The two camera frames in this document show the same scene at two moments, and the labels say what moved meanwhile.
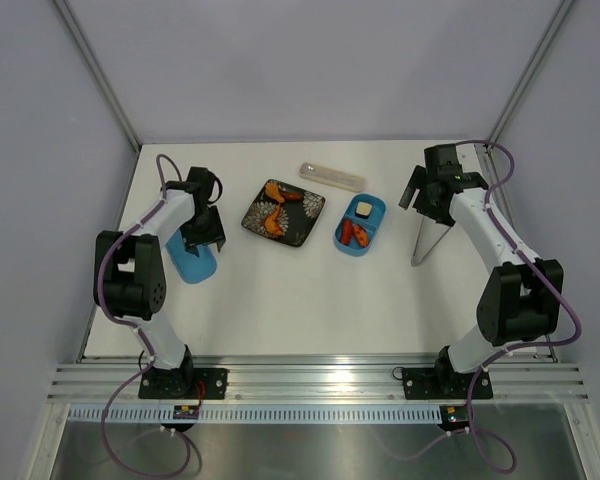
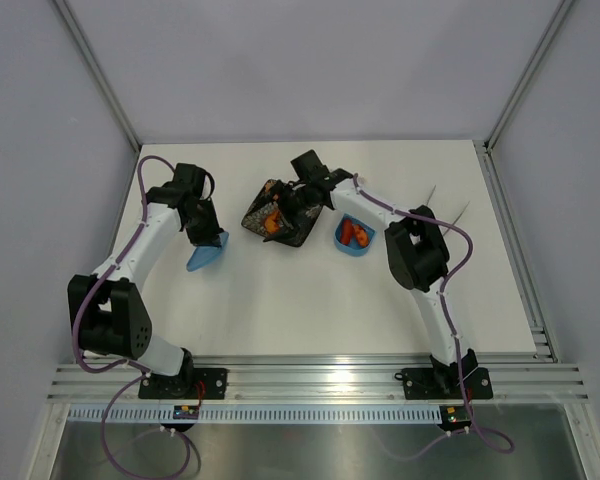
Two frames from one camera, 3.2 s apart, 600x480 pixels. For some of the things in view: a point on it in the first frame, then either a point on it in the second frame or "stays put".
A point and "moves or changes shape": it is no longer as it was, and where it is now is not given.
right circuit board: x=454 y=417 stays put
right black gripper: x=420 y=179 → x=290 y=220
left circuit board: x=186 y=412 stays put
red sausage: x=347 y=232 stays put
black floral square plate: x=282 y=212 stays put
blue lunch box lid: x=193 y=268 moves or changes shape
